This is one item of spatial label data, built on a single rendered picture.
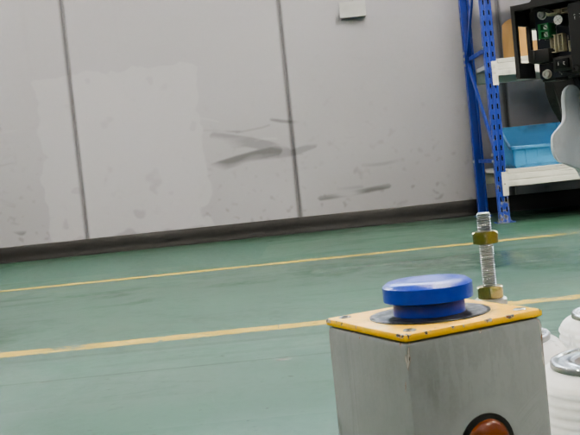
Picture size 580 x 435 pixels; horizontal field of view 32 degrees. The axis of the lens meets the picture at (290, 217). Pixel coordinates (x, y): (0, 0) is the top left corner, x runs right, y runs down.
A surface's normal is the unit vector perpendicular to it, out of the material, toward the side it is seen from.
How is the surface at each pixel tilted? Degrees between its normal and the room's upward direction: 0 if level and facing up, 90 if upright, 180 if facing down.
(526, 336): 90
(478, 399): 90
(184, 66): 90
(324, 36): 90
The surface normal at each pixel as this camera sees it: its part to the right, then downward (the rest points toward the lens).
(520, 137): 0.00, -0.02
